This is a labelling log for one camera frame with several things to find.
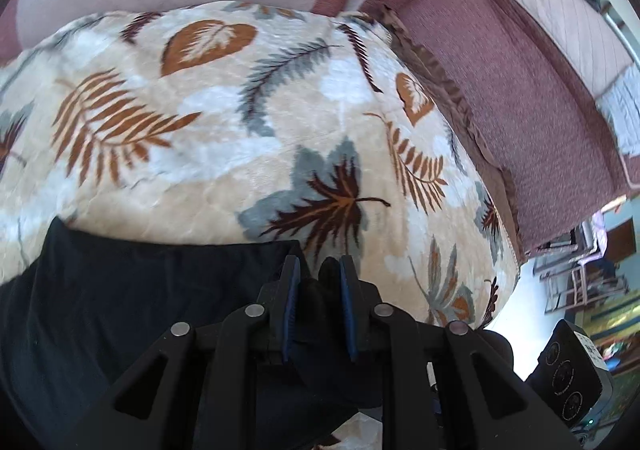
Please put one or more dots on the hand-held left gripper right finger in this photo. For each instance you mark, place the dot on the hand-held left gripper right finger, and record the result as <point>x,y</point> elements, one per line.
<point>349,310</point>

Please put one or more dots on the black pants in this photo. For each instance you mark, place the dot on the black pants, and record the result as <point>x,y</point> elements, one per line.
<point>125,310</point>

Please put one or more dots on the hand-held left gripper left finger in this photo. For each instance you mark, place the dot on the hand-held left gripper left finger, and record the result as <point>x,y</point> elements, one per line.
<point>290,310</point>

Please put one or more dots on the white lace cloth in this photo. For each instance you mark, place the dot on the white lace cloth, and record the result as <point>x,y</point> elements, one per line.
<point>622,110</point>

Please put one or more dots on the leaf print blanket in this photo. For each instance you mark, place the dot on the leaf print blanket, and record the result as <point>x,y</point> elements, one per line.
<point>225,130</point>

